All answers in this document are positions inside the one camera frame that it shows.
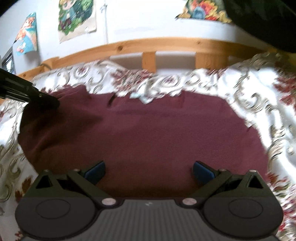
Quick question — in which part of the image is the maroon garment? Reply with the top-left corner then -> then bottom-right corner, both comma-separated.
18,85 -> 268,199

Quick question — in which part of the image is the orange blue cartoon poster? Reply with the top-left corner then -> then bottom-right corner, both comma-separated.
14,13 -> 38,56

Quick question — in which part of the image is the anime girl green poster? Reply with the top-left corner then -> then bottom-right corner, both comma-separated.
58,0 -> 97,43

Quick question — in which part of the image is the floral satin bedspread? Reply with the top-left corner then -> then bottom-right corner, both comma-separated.
1,53 -> 295,240

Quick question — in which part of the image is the wooden bed headboard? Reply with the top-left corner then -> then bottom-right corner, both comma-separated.
18,38 -> 265,81

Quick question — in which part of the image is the dark jacket torso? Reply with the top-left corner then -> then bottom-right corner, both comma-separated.
224,0 -> 295,54

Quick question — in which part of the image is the colourful floral poster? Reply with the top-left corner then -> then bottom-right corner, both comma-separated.
176,0 -> 232,24

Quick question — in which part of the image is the dark window frame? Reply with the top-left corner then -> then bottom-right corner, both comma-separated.
1,47 -> 16,74

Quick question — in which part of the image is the white wall pipe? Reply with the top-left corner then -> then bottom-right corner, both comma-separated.
101,3 -> 109,44

